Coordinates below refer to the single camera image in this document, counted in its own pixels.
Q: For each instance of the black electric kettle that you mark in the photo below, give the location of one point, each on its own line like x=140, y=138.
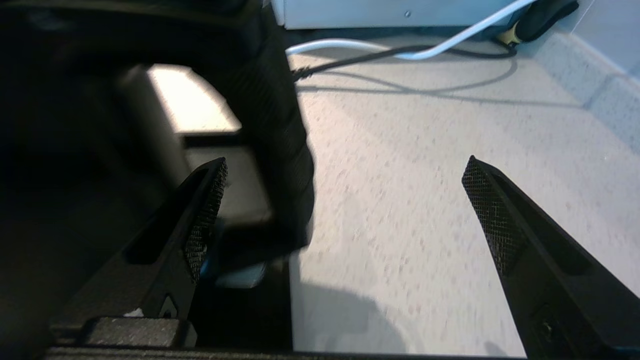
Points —
x=270, y=125

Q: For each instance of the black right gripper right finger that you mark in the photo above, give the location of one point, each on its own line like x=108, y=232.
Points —
x=550, y=280

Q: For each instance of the black wall plug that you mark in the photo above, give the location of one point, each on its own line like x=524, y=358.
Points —
x=545, y=17

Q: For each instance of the silver microwave oven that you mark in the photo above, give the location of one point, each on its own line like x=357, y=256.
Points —
x=375, y=12

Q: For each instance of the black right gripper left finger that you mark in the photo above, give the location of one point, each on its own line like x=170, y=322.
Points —
x=165, y=260

